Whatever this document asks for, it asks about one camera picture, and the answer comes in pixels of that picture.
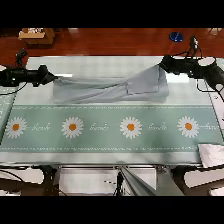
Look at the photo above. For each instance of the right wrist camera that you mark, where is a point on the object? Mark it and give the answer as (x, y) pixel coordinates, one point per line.
(194, 42)

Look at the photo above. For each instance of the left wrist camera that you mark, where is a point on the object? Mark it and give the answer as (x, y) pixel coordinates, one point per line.
(21, 55)

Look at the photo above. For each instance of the pale blue shirt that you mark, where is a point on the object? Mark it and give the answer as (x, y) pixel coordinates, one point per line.
(113, 87)

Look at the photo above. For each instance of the cardboard box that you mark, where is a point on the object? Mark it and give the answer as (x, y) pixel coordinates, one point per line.
(37, 36)

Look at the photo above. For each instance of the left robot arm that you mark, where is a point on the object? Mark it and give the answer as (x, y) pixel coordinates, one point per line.
(20, 76)

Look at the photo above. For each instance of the white garment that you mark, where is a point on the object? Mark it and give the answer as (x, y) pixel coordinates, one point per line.
(213, 155)

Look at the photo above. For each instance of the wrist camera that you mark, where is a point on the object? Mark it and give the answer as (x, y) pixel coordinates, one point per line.
(194, 42)
(21, 55)

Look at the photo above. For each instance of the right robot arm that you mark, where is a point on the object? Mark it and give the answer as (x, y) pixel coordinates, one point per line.
(203, 71)

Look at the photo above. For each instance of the blue round object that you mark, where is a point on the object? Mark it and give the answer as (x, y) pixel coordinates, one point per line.
(176, 36)

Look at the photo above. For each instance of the silver frame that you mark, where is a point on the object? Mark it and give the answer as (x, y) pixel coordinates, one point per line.
(136, 185)

